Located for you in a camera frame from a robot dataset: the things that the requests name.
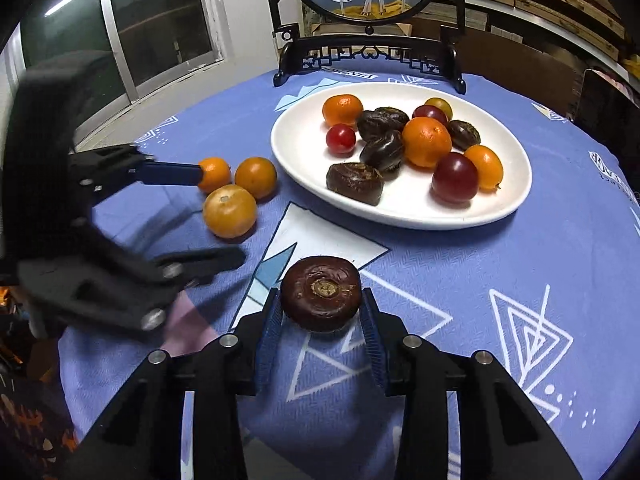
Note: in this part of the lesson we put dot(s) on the yellow cherry tomato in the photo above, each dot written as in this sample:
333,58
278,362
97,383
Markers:
441,106

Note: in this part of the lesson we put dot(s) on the sliding glass window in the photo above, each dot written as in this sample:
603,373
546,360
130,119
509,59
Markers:
150,20

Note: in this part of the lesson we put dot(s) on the white round plate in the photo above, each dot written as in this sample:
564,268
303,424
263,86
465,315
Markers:
310,160

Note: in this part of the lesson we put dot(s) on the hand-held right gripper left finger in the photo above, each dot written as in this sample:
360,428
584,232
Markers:
267,345

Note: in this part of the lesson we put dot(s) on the person's dark patterned clothing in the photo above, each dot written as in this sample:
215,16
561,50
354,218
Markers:
30,425

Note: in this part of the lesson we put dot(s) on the small orange kumquat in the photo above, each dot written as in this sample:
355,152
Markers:
426,141
215,172
256,177
342,110

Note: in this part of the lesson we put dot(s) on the black flat panel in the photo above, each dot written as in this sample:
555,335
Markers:
605,105

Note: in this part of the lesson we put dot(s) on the brown cardboard sheet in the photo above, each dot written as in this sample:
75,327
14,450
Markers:
510,65

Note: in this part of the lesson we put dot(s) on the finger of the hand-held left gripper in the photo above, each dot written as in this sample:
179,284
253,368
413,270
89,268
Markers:
170,174
115,280

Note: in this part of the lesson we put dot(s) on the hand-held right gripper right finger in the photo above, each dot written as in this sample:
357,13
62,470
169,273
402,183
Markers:
375,350

